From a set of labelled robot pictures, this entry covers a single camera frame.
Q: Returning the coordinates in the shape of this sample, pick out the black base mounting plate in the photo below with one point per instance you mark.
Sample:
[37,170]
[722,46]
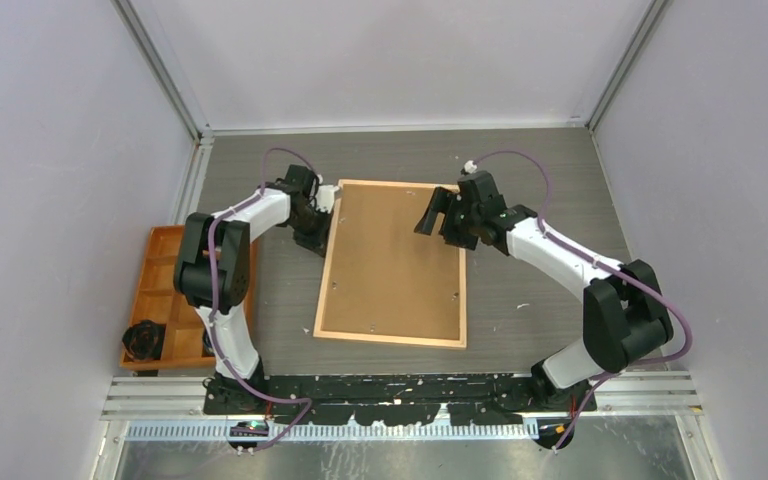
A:
[394,400]

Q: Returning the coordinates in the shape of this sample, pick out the orange compartment tray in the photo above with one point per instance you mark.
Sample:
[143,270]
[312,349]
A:
[179,343]

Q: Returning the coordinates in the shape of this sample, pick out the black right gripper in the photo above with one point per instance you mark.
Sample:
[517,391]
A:
[440,204]

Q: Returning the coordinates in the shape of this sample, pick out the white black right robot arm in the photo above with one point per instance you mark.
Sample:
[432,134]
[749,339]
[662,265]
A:
[623,316]

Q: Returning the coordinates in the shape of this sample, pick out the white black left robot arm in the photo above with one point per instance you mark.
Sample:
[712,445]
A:
[213,266]

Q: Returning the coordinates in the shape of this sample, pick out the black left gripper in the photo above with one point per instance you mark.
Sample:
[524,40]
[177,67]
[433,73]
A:
[317,242]

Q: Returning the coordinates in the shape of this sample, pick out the aluminium rail front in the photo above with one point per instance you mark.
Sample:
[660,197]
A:
[171,409]

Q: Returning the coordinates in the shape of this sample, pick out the light wooden picture frame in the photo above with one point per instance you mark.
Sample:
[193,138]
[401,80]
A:
[321,298]

